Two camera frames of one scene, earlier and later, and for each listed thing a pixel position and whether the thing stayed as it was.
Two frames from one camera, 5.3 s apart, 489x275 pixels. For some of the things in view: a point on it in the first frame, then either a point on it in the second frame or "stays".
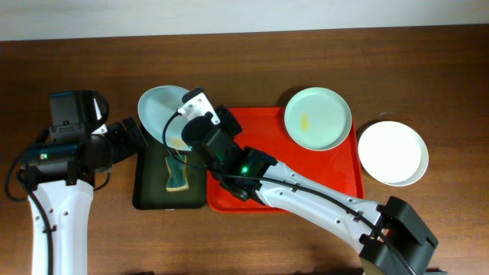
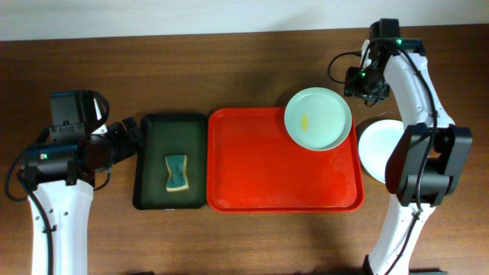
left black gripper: [130, 132] stays
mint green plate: [317, 118] stays
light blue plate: [156, 105] -> [376, 142]
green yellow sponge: [177, 179] stays
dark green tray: [151, 179] stays
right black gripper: [228, 120] -> [364, 88]
